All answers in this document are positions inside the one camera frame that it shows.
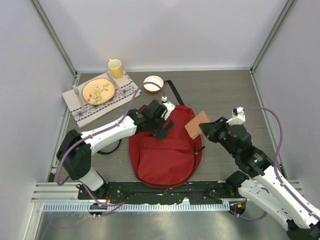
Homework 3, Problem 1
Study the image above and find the red student backpack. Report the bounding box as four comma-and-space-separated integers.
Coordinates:
96, 79, 206, 189

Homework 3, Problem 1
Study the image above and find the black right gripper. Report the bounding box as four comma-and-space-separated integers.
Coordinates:
199, 116, 239, 158

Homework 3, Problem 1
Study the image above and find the pink handled knife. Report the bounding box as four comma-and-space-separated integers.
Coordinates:
106, 72, 126, 97

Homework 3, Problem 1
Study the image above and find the yellow mug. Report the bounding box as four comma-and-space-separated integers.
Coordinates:
107, 58, 123, 79

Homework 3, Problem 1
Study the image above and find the pink handled fork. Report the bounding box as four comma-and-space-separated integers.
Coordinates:
72, 84, 86, 113

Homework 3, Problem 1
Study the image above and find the yellow bird plate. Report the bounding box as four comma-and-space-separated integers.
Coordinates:
82, 78, 116, 106

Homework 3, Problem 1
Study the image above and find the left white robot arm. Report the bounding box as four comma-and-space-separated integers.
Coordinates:
56, 99, 176, 200

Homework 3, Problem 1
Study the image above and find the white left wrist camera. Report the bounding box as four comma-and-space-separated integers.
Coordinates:
161, 96, 176, 120

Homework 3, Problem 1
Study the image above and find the orange white bowl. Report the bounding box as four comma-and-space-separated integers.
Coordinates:
143, 75, 164, 94

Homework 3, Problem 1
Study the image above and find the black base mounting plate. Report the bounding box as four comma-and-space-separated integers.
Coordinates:
92, 181, 243, 205

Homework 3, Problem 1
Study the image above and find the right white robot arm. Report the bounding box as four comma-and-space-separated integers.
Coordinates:
199, 117, 320, 240

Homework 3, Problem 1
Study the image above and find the aluminium front rail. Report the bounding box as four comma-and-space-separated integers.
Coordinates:
31, 179, 306, 203

